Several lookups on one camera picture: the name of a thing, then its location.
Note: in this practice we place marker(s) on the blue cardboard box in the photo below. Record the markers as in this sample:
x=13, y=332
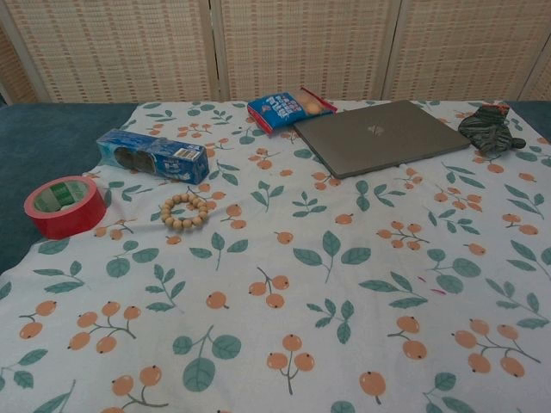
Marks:
x=181, y=155

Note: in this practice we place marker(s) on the red tape roll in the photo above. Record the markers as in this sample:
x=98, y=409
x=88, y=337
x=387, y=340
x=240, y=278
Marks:
x=64, y=224

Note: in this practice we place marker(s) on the dark striped sock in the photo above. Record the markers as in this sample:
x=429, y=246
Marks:
x=486, y=129

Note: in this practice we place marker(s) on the floral fruit print tablecloth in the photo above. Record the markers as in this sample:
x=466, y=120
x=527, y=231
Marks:
x=301, y=301

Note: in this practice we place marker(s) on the gray closed laptop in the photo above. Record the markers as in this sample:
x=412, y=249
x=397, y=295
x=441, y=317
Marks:
x=379, y=144

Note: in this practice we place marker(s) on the blue snack bag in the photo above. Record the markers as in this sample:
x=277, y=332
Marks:
x=275, y=110

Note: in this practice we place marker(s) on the woven bamboo folding screen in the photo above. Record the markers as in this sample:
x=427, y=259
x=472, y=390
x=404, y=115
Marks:
x=301, y=47

